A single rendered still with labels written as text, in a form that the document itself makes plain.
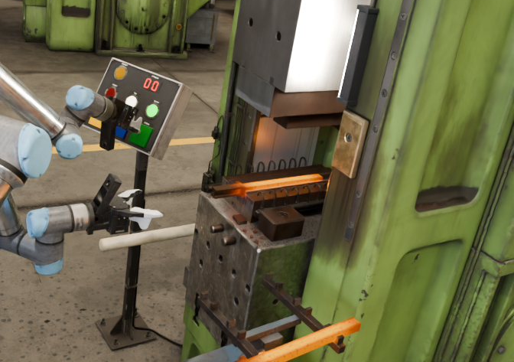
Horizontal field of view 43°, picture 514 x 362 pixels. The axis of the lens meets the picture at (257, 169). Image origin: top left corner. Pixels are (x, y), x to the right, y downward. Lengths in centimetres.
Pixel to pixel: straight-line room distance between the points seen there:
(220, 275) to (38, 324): 113
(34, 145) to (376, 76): 87
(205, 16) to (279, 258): 555
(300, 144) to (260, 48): 56
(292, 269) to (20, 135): 94
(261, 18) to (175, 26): 501
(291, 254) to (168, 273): 145
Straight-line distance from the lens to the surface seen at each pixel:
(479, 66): 188
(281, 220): 196
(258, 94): 194
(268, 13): 190
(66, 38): 677
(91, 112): 207
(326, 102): 202
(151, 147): 230
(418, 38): 166
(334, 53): 190
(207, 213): 216
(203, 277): 226
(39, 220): 179
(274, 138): 230
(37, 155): 157
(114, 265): 341
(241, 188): 204
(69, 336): 298
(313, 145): 243
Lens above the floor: 191
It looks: 24 degrees down
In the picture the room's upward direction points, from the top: 10 degrees clockwise
